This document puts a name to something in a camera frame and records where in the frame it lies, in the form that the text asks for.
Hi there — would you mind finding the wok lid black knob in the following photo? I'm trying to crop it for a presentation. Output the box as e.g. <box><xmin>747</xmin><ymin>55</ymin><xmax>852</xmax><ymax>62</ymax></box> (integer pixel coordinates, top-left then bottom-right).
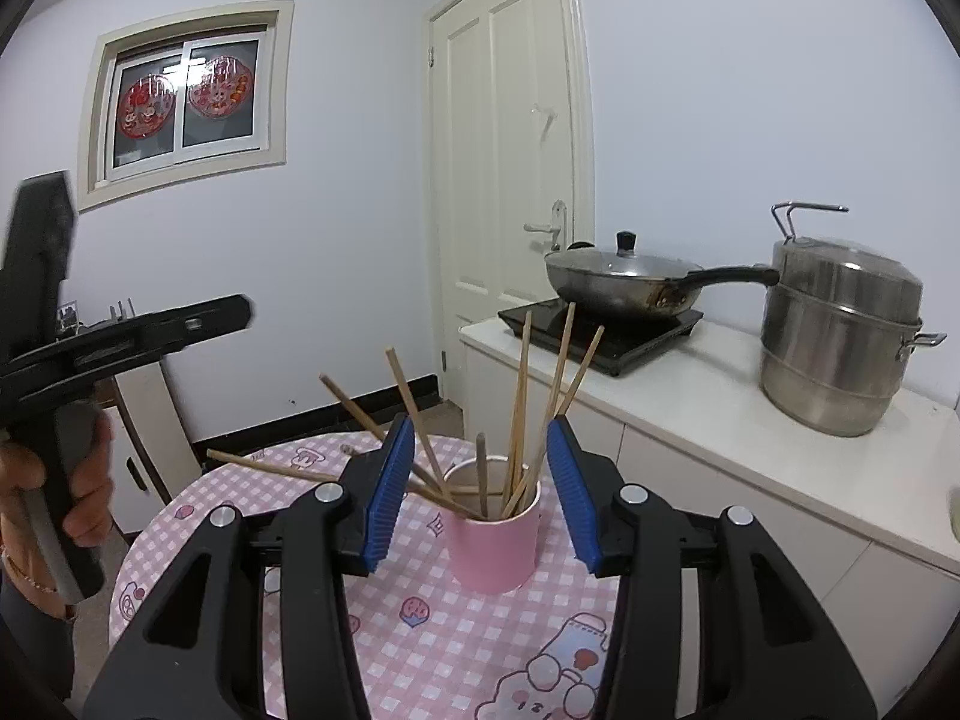
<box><xmin>547</xmin><ymin>231</ymin><xmax>703</xmax><ymax>280</ymax></box>

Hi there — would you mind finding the white side cabinet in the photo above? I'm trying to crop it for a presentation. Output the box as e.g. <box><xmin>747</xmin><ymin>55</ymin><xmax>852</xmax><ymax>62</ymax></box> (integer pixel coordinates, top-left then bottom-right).
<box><xmin>112</xmin><ymin>358</ymin><xmax>202</xmax><ymax>508</ymax></box>

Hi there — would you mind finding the bunch of wooden chopsticks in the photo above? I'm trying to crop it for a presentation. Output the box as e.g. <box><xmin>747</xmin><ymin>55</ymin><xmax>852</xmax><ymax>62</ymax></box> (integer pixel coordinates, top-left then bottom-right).
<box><xmin>206</xmin><ymin>302</ymin><xmax>605</xmax><ymax>522</ymax></box>

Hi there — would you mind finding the thin gold bracelet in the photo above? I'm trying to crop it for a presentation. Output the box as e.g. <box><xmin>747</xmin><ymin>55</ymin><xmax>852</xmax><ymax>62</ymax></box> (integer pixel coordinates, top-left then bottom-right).
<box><xmin>2</xmin><ymin>549</ymin><xmax>59</xmax><ymax>595</ymax></box>

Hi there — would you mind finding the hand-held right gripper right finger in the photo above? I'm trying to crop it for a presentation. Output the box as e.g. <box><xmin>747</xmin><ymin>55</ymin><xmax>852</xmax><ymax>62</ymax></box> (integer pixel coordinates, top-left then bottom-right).
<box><xmin>545</xmin><ymin>414</ymin><xmax>880</xmax><ymax>720</ymax></box>

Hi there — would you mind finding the stainless steel steamer pot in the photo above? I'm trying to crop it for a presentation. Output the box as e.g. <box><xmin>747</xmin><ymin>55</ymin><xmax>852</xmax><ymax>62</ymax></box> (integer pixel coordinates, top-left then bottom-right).
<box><xmin>760</xmin><ymin>202</ymin><xmax>947</xmax><ymax>438</ymax></box>

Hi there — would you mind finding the person's left hand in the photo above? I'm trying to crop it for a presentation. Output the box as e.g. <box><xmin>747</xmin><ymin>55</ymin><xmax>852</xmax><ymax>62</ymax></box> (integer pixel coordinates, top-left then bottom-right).
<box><xmin>0</xmin><ymin>412</ymin><xmax>116</xmax><ymax>550</ymax></box>

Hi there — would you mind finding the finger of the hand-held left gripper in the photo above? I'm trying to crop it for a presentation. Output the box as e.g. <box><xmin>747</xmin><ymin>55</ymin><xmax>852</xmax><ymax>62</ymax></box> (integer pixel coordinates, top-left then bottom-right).
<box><xmin>0</xmin><ymin>171</ymin><xmax>78</xmax><ymax>370</ymax></box>
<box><xmin>0</xmin><ymin>294</ymin><xmax>257</xmax><ymax>410</ymax></box>

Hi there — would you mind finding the pink checked cartoon tablecloth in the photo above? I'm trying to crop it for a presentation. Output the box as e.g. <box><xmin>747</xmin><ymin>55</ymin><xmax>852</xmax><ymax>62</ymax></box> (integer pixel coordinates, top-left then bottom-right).
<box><xmin>109</xmin><ymin>433</ymin><xmax>625</xmax><ymax>720</ymax></box>

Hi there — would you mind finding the steel wok black handle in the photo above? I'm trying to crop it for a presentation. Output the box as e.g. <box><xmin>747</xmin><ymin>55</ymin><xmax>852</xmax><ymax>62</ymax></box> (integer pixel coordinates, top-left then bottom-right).
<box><xmin>544</xmin><ymin>231</ymin><xmax>781</xmax><ymax>320</ymax></box>

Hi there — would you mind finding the black induction cooktop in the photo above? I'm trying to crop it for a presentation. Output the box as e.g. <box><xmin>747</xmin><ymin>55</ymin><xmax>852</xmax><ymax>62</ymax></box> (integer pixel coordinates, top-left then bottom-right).
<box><xmin>499</xmin><ymin>296</ymin><xmax>704</xmax><ymax>378</ymax></box>

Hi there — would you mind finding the cream panelled door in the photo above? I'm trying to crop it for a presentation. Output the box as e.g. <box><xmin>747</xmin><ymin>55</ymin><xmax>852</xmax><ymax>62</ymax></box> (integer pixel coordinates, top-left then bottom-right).
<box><xmin>427</xmin><ymin>0</ymin><xmax>597</xmax><ymax>411</ymax></box>

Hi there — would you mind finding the silver door lever handle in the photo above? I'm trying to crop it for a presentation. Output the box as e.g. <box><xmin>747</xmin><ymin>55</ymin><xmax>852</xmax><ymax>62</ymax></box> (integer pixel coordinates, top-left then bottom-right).
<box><xmin>523</xmin><ymin>200</ymin><xmax>568</xmax><ymax>253</ymax></box>

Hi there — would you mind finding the red round window decoration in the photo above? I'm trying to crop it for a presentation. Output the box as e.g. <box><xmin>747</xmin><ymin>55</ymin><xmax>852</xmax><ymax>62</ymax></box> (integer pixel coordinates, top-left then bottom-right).
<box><xmin>187</xmin><ymin>56</ymin><xmax>251</xmax><ymax>119</ymax></box>
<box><xmin>116</xmin><ymin>76</ymin><xmax>177</xmax><ymax>140</ymax></box>

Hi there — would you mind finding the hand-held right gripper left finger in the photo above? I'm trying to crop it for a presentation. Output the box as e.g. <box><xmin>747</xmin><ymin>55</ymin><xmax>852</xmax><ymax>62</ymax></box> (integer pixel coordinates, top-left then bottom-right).
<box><xmin>81</xmin><ymin>412</ymin><xmax>417</xmax><ymax>720</ymax></box>

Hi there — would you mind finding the cream framed sliding window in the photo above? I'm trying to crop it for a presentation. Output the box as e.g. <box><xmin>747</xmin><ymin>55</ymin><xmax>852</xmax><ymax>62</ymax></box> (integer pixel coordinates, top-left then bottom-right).
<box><xmin>77</xmin><ymin>0</ymin><xmax>295</xmax><ymax>213</ymax></box>

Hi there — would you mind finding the person's left forearm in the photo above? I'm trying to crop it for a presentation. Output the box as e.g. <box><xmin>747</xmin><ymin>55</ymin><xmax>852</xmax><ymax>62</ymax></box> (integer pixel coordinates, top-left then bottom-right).
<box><xmin>0</xmin><ymin>529</ymin><xmax>80</xmax><ymax>700</ymax></box>

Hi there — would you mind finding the pink cylindrical cup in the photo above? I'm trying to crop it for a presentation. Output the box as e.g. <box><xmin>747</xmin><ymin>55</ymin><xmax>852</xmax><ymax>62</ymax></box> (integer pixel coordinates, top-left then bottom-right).
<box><xmin>442</xmin><ymin>457</ymin><xmax>542</xmax><ymax>593</ymax></box>

